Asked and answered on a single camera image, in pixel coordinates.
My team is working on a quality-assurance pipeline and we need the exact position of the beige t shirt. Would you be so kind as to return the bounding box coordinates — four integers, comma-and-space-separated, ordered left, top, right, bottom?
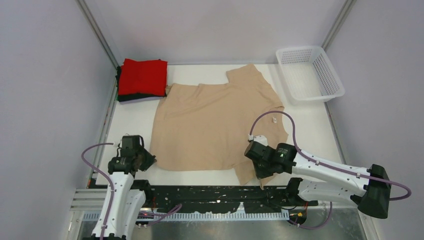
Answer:
150, 64, 288, 185

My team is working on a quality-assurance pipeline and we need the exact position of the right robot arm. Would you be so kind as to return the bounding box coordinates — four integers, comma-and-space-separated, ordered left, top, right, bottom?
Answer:
244, 140, 392, 219

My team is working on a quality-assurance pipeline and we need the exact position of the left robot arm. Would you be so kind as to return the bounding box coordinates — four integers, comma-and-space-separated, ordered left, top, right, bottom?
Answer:
81, 135, 156, 240

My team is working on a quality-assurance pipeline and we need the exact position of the red folded t shirt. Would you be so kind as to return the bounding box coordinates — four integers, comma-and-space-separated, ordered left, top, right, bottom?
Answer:
118, 58, 168, 96

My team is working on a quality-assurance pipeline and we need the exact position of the white plastic basket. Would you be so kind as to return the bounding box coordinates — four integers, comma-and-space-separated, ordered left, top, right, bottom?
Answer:
275, 46, 346, 105

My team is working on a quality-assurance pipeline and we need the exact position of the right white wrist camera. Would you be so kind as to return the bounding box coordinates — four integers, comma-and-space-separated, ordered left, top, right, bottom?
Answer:
248, 134, 268, 146

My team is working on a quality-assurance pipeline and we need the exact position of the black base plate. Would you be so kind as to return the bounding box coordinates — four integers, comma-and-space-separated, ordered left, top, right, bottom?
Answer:
140, 185, 318, 214

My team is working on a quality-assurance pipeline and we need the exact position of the aluminium frame rail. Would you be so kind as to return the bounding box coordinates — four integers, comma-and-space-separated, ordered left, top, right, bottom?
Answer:
69, 186, 374, 212

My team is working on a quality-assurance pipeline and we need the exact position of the white slotted cable duct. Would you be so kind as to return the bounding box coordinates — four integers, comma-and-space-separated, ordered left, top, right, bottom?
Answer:
82, 210, 291, 222

